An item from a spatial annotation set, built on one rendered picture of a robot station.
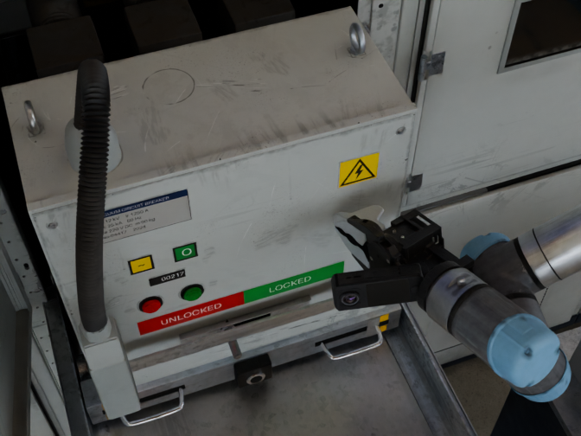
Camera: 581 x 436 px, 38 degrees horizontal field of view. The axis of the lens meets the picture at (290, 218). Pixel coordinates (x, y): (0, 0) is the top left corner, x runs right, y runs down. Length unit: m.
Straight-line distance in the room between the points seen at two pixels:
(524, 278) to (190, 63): 0.52
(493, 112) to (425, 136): 0.13
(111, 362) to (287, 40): 0.49
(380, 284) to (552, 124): 0.77
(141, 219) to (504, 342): 0.45
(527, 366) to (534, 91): 0.76
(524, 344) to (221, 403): 0.64
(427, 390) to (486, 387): 1.01
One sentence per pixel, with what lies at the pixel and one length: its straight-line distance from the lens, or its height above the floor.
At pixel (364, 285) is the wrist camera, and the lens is 1.05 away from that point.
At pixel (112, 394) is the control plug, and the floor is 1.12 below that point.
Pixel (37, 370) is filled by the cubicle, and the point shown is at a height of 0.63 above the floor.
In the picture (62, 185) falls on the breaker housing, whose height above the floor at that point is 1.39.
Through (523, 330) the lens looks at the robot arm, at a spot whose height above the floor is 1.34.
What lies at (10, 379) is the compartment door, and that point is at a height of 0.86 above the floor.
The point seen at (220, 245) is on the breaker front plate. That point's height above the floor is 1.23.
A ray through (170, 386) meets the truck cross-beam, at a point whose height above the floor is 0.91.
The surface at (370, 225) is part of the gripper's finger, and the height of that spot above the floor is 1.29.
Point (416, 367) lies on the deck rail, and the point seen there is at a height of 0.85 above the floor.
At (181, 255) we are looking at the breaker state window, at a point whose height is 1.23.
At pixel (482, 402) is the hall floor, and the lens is 2.45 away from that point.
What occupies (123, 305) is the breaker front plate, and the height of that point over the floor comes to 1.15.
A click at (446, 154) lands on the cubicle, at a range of 1.63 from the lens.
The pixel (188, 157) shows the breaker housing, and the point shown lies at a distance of 1.04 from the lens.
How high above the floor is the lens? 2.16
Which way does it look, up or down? 52 degrees down
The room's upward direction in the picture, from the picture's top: straight up
